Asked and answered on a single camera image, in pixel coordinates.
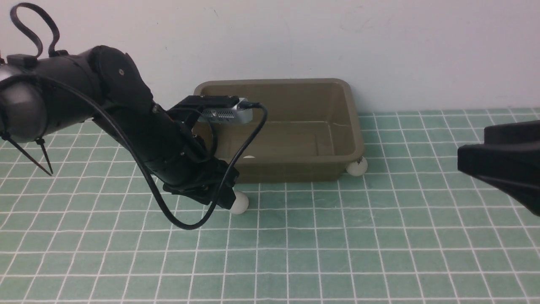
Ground black camera cable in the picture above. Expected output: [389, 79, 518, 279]
[0, 76, 269, 231]

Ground black cable ties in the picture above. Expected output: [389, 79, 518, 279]
[0, 2, 60, 176]

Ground brown plastic bin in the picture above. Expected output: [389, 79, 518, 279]
[194, 78, 365, 184]

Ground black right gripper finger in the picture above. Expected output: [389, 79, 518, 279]
[457, 120, 540, 216]

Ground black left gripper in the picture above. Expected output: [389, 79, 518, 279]
[162, 158, 240, 210]

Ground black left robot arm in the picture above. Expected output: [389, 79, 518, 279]
[1, 46, 238, 209]

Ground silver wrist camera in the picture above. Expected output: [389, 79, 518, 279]
[197, 98, 253, 124]

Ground white ball with logo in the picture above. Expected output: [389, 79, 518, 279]
[346, 157, 368, 177]

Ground green checkered tablecloth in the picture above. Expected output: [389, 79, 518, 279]
[0, 108, 540, 304]

